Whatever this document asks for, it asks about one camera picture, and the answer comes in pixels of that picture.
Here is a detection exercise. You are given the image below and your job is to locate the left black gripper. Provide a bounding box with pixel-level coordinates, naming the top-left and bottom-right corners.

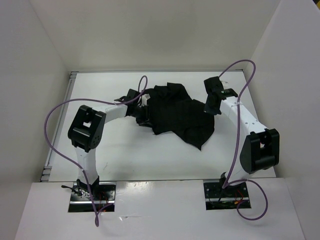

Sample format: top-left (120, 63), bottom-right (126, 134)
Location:
top-left (131, 104), bottom-right (157, 128)

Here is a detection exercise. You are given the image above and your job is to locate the black skirt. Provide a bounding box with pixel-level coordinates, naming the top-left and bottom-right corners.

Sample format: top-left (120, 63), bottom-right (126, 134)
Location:
top-left (136, 82), bottom-right (215, 150)

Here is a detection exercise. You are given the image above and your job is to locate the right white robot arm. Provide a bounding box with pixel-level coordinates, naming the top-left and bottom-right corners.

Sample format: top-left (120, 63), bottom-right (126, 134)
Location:
top-left (204, 76), bottom-right (280, 197)

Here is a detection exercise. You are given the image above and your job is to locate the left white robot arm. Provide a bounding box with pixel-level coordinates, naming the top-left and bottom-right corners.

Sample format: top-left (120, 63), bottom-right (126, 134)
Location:
top-left (67, 89), bottom-right (150, 200)

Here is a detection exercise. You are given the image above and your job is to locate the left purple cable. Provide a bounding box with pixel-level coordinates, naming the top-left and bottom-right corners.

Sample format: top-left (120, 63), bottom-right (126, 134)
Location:
top-left (43, 75), bottom-right (149, 228)

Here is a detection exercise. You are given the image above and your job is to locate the purple cable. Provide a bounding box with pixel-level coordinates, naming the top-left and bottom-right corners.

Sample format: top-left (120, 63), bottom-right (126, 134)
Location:
top-left (43, 75), bottom-right (149, 228)
top-left (218, 59), bottom-right (268, 221)

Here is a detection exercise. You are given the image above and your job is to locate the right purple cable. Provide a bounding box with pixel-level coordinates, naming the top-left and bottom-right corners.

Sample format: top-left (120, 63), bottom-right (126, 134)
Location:
top-left (218, 59), bottom-right (268, 221)

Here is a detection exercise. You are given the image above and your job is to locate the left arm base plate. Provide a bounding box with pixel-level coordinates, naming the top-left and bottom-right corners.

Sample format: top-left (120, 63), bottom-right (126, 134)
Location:
top-left (61, 182), bottom-right (116, 213)

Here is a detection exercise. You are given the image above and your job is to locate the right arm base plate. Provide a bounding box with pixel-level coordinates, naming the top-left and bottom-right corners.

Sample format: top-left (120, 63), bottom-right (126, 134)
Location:
top-left (203, 180), bottom-right (251, 211)

